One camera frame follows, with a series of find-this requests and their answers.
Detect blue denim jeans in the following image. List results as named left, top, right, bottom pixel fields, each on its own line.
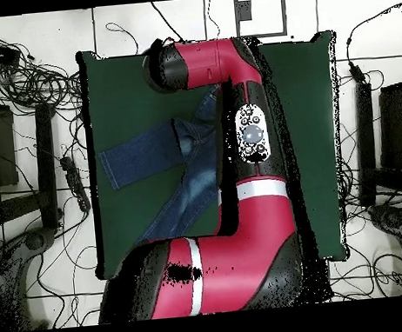
left=90, top=83, right=234, bottom=249

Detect dark green table cloth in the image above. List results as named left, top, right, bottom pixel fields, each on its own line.
left=77, top=28, right=357, bottom=282

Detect black power strip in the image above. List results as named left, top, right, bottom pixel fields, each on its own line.
left=59, top=153, right=92, bottom=216

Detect long black bar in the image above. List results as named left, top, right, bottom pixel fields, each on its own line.
left=349, top=81, right=383, bottom=209

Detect looped thin black cable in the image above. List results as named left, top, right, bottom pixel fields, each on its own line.
left=104, top=20, right=141, bottom=58

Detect grey square floor frame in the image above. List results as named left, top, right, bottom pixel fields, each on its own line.
left=233, top=0, right=289, bottom=42

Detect black cable tangle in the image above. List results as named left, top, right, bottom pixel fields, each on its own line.
left=0, top=21, right=85, bottom=118

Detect black frame stand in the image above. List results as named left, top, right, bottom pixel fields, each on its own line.
left=0, top=72, right=66, bottom=240

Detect black cable with adapter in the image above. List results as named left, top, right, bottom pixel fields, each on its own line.
left=341, top=0, right=402, bottom=86

